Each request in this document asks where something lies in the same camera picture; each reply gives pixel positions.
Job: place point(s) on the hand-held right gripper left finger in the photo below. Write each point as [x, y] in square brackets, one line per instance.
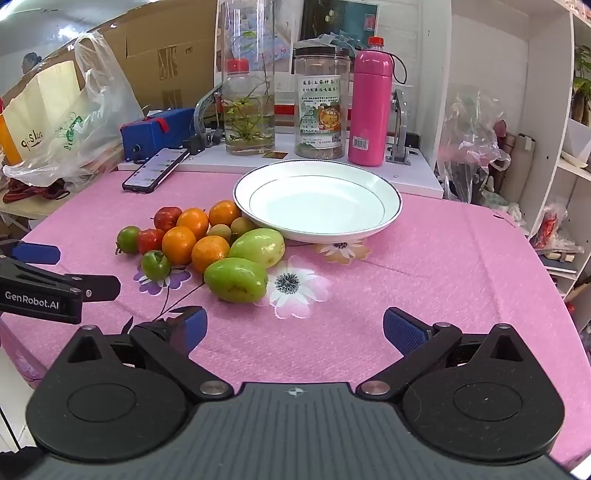
[196, 325]

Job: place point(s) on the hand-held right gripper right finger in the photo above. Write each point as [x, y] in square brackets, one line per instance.
[401, 328]

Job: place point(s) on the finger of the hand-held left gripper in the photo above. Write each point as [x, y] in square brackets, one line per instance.
[36, 253]
[99, 287]

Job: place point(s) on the green tomato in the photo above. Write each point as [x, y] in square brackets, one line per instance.
[155, 265]
[128, 240]

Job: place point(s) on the large green jujube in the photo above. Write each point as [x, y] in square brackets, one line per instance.
[257, 248]
[235, 280]

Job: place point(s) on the red tomato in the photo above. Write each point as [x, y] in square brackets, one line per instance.
[167, 218]
[150, 241]

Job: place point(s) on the orange tangerine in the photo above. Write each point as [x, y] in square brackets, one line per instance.
[210, 254]
[178, 245]
[193, 223]
[225, 212]

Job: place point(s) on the white plate with dark rim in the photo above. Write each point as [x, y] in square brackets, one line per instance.
[318, 203]

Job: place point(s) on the pink floral tablecloth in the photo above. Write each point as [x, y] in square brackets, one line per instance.
[415, 277]

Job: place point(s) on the dark red cloth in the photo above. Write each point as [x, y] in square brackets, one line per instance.
[27, 191]

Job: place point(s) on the small yellow-green fruit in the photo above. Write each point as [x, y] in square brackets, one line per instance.
[242, 226]
[219, 233]

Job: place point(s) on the beige tote bag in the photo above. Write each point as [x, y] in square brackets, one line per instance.
[32, 134]

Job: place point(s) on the black smartphone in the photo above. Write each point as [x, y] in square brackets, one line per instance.
[154, 170]

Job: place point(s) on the blue box device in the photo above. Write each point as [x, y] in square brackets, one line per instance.
[152, 134]

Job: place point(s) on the clear plastic bag green print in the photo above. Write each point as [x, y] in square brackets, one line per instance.
[106, 101]

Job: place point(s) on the red packaged item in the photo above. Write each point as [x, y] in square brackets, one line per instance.
[548, 226]

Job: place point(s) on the silver metal lever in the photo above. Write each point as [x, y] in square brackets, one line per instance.
[400, 138]

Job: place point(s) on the crumpled clear plastic bag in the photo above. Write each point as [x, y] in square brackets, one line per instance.
[471, 134]

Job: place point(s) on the pink thermos bottle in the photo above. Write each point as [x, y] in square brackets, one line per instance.
[369, 115]

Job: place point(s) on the red-capped bottle with plant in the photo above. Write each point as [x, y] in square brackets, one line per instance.
[247, 115]

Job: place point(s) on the cardboard box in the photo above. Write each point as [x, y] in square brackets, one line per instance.
[161, 50]

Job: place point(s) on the clear plastic jar with label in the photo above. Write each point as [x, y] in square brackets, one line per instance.
[321, 69]

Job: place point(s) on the white shelf unit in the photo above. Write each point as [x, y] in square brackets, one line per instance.
[545, 92]

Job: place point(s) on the tall glass vase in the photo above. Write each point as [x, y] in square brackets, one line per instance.
[231, 27]

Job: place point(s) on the potted green plant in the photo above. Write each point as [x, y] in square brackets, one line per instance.
[582, 83]

